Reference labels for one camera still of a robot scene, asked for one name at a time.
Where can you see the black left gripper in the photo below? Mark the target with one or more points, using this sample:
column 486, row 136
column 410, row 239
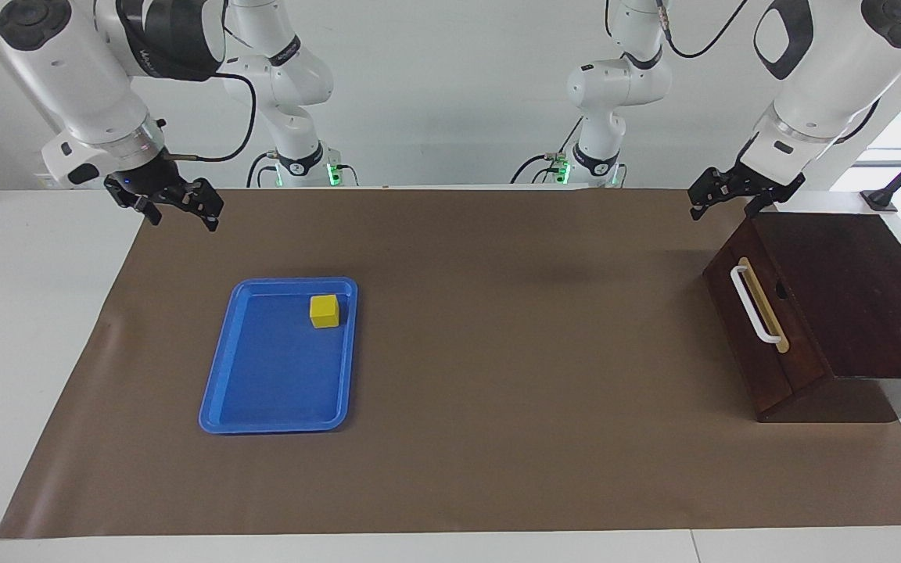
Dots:
column 767, row 186

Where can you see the yellow cube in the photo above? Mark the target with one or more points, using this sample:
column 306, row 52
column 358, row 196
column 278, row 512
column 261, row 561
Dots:
column 324, row 311

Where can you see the brown table mat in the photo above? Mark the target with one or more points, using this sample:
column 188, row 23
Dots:
column 497, row 438

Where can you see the blue plastic tray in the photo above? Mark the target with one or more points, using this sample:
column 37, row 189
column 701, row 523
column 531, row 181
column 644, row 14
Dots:
column 278, row 375

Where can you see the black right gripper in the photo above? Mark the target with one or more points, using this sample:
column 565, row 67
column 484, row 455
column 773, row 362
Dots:
column 145, row 181

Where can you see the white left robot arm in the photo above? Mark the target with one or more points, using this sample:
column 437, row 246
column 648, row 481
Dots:
column 818, row 86

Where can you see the dark wooden cabinet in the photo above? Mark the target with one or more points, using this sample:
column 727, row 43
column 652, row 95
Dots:
column 865, row 297

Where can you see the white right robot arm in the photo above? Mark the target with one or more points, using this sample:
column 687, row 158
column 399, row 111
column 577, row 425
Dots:
column 83, row 86

